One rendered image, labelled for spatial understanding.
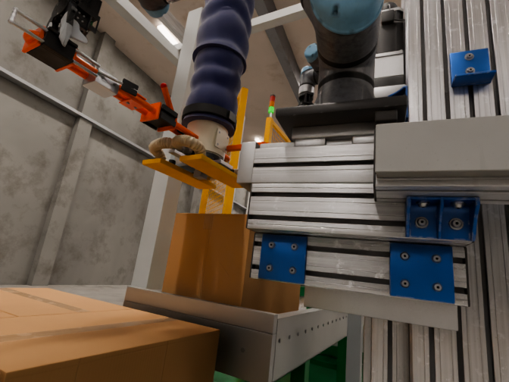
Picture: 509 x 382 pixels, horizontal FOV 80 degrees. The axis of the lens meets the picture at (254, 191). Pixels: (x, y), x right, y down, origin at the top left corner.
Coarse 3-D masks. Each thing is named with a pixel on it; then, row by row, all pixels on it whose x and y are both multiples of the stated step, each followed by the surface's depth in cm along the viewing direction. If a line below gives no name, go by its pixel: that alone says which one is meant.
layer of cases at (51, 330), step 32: (0, 288) 125; (32, 288) 136; (0, 320) 76; (32, 320) 80; (64, 320) 84; (96, 320) 89; (128, 320) 94; (160, 320) 100; (0, 352) 54; (32, 352) 56; (64, 352) 58; (96, 352) 60; (128, 352) 66; (160, 352) 74; (192, 352) 85
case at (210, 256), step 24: (192, 216) 132; (216, 216) 126; (240, 216) 120; (192, 240) 128; (216, 240) 122; (240, 240) 117; (168, 264) 131; (192, 264) 125; (216, 264) 119; (240, 264) 114; (168, 288) 127; (192, 288) 121; (216, 288) 116; (240, 288) 111; (264, 288) 125; (288, 288) 147
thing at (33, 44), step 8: (40, 32) 69; (24, 48) 71; (32, 48) 70; (40, 48) 70; (40, 56) 73; (48, 56) 72; (56, 56) 72; (48, 64) 76; (56, 64) 75; (64, 64) 75; (72, 64) 75
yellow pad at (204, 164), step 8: (184, 160) 103; (192, 160) 101; (200, 160) 100; (208, 160) 102; (200, 168) 109; (208, 168) 108; (216, 168) 107; (224, 168) 110; (216, 176) 116; (224, 176) 115; (232, 176) 114; (232, 184) 126
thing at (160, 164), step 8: (144, 160) 113; (152, 160) 111; (160, 160) 109; (152, 168) 117; (160, 168) 116; (168, 168) 114; (176, 168) 116; (176, 176) 123; (184, 176) 122; (192, 176) 123; (192, 184) 134; (200, 184) 132; (208, 184) 132
